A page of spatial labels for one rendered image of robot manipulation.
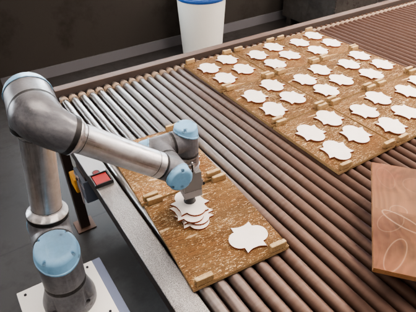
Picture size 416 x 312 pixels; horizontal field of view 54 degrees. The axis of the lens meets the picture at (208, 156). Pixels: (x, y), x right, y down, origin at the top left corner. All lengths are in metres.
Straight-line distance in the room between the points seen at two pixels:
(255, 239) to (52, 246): 0.63
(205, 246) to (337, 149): 0.76
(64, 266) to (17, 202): 2.07
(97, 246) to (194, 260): 1.44
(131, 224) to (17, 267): 1.38
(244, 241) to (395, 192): 0.54
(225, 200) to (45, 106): 0.79
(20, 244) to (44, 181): 1.73
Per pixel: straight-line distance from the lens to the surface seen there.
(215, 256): 1.33
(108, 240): 2.71
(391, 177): 1.57
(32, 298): 1.39
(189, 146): 1.26
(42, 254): 1.17
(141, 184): 1.60
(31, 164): 1.14
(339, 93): 2.28
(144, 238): 1.43
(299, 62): 2.60
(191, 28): 4.78
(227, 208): 1.48
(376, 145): 1.91
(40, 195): 1.19
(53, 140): 0.95
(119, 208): 1.55
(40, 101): 0.97
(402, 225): 1.40
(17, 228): 2.99
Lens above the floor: 1.97
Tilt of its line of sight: 37 degrees down
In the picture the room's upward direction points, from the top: 1 degrees counter-clockwise
